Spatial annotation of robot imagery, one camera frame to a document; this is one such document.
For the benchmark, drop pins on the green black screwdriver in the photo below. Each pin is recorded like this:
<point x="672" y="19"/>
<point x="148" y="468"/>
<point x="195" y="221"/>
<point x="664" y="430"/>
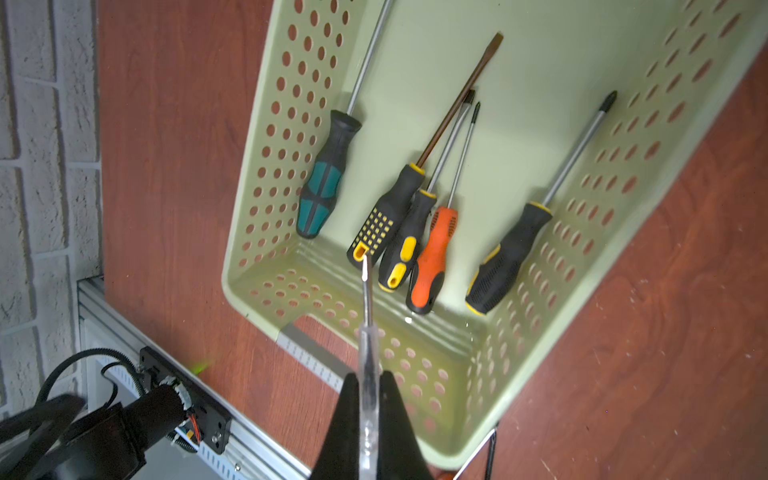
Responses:
<point x="319" y="194"/>

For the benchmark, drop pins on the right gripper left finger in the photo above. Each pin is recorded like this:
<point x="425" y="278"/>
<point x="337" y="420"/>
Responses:
<point x="339" y="454"/>

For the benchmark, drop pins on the black yellow small screwdriver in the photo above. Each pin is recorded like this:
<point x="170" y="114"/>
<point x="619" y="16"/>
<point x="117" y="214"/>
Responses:
<point x="402" y="252"/>

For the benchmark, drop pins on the light green plastic bin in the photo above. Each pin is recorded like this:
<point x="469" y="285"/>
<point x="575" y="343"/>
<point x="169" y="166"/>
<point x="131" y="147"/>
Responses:
<point x="672" y="62"/>

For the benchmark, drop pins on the black yellow dotted screwdriver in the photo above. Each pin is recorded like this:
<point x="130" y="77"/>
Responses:
<point x="390" y="209"/>

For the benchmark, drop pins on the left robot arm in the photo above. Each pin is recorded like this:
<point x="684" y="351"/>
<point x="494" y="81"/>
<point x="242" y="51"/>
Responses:
<point x="108" y="443"/>

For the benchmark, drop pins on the orange handle screwdriver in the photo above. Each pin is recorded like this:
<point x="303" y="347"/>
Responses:
<point x="429" y="273"/>

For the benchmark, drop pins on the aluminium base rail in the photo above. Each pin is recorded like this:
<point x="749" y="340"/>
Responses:
<point x="228" y="445"/>

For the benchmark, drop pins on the clear handle tester screwdriver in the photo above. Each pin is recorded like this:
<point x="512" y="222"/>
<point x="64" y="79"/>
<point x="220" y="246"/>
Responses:
<point x="368" y="377"/>

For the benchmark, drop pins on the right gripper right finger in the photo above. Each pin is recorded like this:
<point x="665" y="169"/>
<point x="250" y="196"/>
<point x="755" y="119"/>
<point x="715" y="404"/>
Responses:
<point x="399" y="454"/>

